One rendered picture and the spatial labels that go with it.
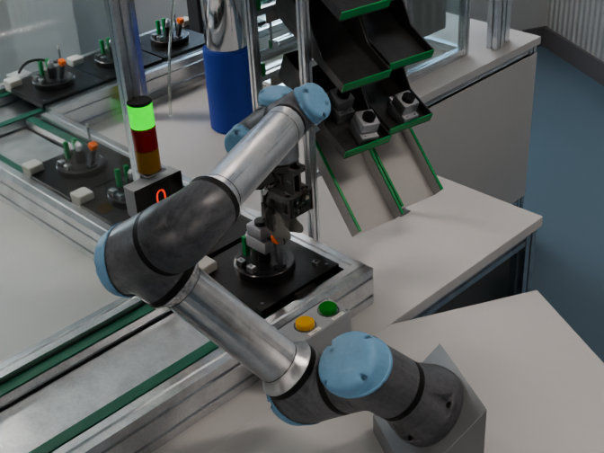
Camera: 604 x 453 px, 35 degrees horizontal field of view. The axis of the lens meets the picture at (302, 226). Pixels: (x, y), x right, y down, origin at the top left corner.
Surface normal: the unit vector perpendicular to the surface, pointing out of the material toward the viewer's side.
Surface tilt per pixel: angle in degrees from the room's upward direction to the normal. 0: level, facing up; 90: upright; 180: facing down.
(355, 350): 39
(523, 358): 0
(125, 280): 102
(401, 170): 45
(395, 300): 0
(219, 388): 90
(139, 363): 0
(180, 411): 90
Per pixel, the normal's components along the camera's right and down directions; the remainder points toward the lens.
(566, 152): -0.05, -0.85
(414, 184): 0.37, -0.31
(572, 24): -0.96, 0.19
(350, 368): -0.61, -0.50
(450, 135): 0.70, 0.34
